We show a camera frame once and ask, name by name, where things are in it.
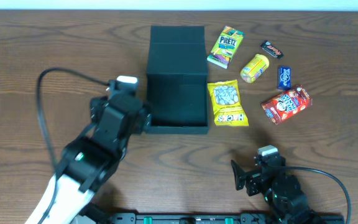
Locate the black box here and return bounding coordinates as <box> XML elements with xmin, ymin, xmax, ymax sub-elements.
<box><xmin>146</xmin><ymin>26</ymin><xmax>209</xmax><ymax>134</ymax></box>

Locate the yellow Hacks candy bag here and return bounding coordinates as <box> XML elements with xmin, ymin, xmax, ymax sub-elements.
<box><xmin>207</xmin><ymin>80</ymin><xmax>249</xmax><ymax>126</ymax></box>

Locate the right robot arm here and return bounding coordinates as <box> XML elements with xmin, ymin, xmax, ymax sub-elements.
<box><xmin>231</xmin><ymin>153</ymin><xmax>325</xmax><ymax>224</ymax></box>

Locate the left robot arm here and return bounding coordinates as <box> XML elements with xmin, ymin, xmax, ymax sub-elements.
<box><xmin>27</xmin><ymin>90</ymin><xmax>146</xmax><ymax>223</ymax></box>

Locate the blue Eclipse mint pack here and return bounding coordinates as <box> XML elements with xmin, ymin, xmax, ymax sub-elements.
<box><xmin>277</xmin><ymin>66</ymin><xmax>291</xmax><ymax>90</ymax></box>

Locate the red Hello Panda box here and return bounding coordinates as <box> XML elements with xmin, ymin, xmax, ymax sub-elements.
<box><xmin>261</xmin><ymin>85</ymin><xmax>313</xmax><ymax>124</ymax></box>

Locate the yellow candy tube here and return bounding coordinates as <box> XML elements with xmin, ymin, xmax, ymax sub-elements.
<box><xmin>240</xmin><ymin>54</ymin><xmax>270</xmax><ymax>83</ymax></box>

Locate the green Pretz snack box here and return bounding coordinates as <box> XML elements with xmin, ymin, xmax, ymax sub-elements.
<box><xmin>207</xmin><ymin>26</ymin><xmax>245</xmax><ymax>69</ymax></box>

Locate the black Mars chocolate bar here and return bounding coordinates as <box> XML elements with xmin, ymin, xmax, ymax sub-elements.
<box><xmin>260</xmin><ymin>40</ymin><xmax>284</xmax><ymax>59</ymax></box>

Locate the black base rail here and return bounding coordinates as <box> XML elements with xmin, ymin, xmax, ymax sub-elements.
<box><xmin>79</xmin><ymin>203</ymin><xmax>346</xmax><ymax>224</ymax></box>

